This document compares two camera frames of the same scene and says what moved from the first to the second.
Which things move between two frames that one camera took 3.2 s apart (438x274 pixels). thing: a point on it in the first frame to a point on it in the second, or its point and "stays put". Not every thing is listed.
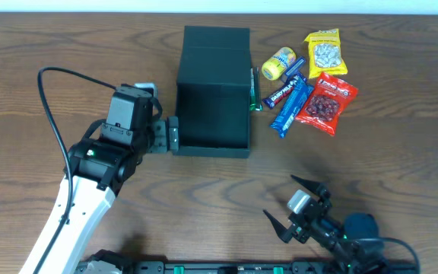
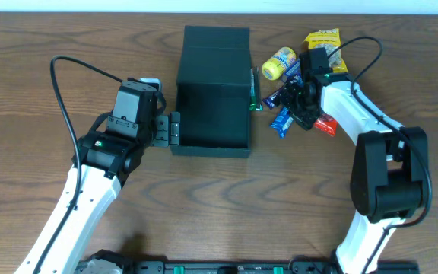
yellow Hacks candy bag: (324, 53) stays put
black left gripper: (172, 135) stays put
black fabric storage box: (214, 87) stays put
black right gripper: (306, 215) to (297, 105)
